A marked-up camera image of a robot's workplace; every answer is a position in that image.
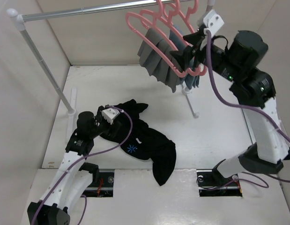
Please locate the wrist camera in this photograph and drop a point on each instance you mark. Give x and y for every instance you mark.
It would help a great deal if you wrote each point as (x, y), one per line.
(110, 114)
(211, 21)

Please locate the grey t shirt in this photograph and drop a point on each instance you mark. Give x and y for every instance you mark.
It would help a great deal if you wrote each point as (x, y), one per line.
(155, 65)

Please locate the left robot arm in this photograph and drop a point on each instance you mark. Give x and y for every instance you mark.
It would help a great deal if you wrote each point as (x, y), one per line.
(74, 174)

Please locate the metal clothes rack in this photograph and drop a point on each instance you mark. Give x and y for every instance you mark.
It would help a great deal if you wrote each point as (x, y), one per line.
(102, 39)

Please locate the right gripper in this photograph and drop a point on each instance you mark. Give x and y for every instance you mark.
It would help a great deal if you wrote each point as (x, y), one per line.
(198, 41)

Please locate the blue t shirt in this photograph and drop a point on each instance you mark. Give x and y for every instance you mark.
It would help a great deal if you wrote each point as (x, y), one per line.
(190, 81)

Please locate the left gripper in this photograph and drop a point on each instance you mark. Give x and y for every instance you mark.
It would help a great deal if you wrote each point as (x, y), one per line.
(110, 131)

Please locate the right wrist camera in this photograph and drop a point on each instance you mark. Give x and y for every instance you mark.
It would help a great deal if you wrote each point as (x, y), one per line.
(211, 21)

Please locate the aluminium rail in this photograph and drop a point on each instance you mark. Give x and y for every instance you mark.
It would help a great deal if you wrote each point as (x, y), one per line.
(241, 94)

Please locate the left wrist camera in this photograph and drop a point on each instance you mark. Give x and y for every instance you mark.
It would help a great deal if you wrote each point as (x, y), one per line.
(110, 114)

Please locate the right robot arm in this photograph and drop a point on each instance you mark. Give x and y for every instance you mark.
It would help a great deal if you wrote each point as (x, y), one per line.
(255, 92)

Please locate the black t shirt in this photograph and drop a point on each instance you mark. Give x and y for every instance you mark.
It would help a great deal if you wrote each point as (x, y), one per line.
(145, 143)

